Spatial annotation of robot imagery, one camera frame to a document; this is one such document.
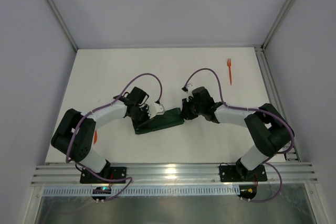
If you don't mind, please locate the green cloth napkin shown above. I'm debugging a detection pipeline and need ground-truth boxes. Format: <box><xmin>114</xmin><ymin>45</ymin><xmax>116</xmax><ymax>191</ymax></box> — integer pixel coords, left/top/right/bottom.
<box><xmin>132</xmin><ymin>108</ymin><xmax>184</xmax><ymax>135</ymax></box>

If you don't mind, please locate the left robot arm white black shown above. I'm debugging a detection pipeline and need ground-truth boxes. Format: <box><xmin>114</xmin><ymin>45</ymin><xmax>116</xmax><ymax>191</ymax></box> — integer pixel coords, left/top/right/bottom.
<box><xmin>51</xmin><ymin>87</ymin><xmax>150</xmax><ymax>181</ymax></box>

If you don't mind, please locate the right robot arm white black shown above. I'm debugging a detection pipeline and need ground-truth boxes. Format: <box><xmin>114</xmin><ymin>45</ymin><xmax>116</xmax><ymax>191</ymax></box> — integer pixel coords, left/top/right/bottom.
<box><xmin>181</xmin><ymin>84</ymin><xmax>295</xmax><ymax>181</ymax></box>

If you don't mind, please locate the orange plastic knife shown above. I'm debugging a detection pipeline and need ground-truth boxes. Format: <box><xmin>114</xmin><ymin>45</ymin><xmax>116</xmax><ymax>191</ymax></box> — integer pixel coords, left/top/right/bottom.
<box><xmin>93</xmin><ymin>131</ymin><xmax>98</xmax><ymax>145</ymax></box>

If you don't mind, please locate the orange plastic fork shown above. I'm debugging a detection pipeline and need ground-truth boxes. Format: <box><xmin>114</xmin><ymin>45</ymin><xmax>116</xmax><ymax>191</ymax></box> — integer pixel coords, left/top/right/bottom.
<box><xmin>227</xmin><ymin>58</ymin><xmax>232</xmax><ymax>85</ymax></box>

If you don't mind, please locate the left black controller board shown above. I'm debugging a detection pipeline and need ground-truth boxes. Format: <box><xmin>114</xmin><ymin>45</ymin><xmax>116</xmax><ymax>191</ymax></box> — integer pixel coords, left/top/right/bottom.
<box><xmin>91</xmin><ymin>186</ymin><xmax>111</xmax><ymax>201</ymax></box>

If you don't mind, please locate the black controller board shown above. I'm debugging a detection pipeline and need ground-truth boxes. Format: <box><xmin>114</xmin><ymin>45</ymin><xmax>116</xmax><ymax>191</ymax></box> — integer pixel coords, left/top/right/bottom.
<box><xmin>238</xmin><ymin>185</ymin><xmax>257</xmax><ymax>200</ymax></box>
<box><xmin>91</xmin><ymin>186</ymin><xmax>111</xmax><ymax>201</ymax></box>

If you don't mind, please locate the right black controller board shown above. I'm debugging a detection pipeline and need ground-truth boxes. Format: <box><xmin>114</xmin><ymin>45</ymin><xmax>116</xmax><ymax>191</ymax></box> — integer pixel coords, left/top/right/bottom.
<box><xmin>238</xmin><ymin>185</ymin><xmax>257</xmax><ymax>200</ymax></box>

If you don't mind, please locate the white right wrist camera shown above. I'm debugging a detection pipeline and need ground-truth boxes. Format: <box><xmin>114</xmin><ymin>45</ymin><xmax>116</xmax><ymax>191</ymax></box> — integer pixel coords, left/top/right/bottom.
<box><xmin>182</xmin><ymin>83</ymin><xmax>194</xmax><ymax>93</ymax></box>

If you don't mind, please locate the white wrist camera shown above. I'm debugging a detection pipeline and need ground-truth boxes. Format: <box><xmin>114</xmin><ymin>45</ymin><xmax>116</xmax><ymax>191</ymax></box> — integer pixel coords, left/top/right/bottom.
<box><xmin>148</xmin><ymin>102</ymin><xmax>165</xmax><ymax>118</ymax></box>
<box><xmin>182</xmin><ymin>83</ymin><xmax>194</xmax><ymax>93</ymax></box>

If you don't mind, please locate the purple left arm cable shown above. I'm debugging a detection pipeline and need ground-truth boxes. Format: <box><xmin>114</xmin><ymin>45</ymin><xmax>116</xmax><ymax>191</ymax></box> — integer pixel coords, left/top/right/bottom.
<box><xmin>65</xmin><ymin>73</ymin><xmax>163</xmax><ymax>205</ymax></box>

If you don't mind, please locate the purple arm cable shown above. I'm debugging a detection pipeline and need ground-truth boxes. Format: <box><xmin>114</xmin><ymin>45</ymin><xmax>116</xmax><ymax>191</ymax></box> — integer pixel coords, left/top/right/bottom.
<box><xmin>65</xmin><ymin>73</ymin><xmax>163</xmax><ymax>205</ymax></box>
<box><xmin>182</xmin><ymin>68</ymin><xmax>295</xmax><ymax>203</ymax></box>

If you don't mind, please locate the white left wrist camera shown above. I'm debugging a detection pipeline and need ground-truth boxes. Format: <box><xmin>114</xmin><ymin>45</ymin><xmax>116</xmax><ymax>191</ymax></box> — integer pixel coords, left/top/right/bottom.
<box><xmin>148</xmin><ymin>102</ymin><xmax>165</xmax><ymax>118</ymax></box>

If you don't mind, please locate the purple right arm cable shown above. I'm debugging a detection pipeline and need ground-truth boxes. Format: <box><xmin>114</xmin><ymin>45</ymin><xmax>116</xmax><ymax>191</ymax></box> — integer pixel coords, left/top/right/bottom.
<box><xmin>182</xmin><ymin>68</ymin><xmax>295</xmax><ymax>203</ymax></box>

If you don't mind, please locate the aluminium frame rail right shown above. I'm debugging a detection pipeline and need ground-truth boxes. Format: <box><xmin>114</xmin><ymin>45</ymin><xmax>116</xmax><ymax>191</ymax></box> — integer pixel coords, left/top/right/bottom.
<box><xmin>254</xmin><ymin>46</ymin><xmax>300</xmax><ymax>162</ymax></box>

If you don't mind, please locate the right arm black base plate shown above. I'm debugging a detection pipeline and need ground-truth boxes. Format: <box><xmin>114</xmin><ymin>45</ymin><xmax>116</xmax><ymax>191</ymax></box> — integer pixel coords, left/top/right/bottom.
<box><xmin>218</xmin><ymin>164</ymin><xmax>268</xmax><ymax>182</ymax></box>

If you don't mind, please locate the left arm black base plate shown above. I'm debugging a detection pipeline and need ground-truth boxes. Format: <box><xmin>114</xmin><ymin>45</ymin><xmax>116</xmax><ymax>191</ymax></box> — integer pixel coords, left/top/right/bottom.
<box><xmin>80</xmin><ymin>166</ymin><xmax>127</xmax><ymax>184</ymax></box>

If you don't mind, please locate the slotted grey cable duct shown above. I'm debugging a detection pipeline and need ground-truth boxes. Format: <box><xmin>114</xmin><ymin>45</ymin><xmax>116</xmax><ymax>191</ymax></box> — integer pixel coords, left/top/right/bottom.
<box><xmin>43</xmin><ymin>184</ymin><xmax>239</xmax><ymax>197</ymax></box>

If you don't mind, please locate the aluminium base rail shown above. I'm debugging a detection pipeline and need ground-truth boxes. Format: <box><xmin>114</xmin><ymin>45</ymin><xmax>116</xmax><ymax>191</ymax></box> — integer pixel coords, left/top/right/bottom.
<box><xmin>31</xmin><ymin>162</ymin><xmax>318</xmax><ymax>186</ymax></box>

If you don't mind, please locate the aluminium frame post left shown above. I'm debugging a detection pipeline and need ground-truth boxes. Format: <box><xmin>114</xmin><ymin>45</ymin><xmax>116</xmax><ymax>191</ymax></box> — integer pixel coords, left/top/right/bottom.
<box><xmin>45</xmin><ymin>0</ymin><xmax>79</xmax><ymax>52</ymax></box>

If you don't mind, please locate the aluminium frame post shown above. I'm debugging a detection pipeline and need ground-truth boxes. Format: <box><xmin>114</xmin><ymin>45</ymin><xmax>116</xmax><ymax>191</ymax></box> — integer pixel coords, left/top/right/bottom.
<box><xmin>261</xmin><ymin>0</ymin><xmax>296</xmax><ymax>51</ymax></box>
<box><xmin>45</xmin><ymin>0</ymin><xmax>79</xmax><ymax>52</ymax></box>

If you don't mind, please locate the aluminium frame post right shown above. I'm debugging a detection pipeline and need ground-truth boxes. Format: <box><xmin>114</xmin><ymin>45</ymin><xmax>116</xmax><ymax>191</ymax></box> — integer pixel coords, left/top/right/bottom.
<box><xmin>261</xmin><ymin>0</ymin><xmax>296</xmax><ymax>51</ymax></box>

